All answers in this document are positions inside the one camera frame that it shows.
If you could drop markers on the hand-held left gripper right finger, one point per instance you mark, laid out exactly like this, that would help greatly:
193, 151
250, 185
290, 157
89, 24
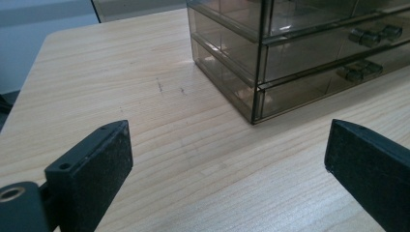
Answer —
370, 167

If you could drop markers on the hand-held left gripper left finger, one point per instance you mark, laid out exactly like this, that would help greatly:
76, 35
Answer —
93, 174

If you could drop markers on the smoky transparent drawer cabinet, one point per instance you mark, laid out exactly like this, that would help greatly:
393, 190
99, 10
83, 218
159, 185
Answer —
225, 54

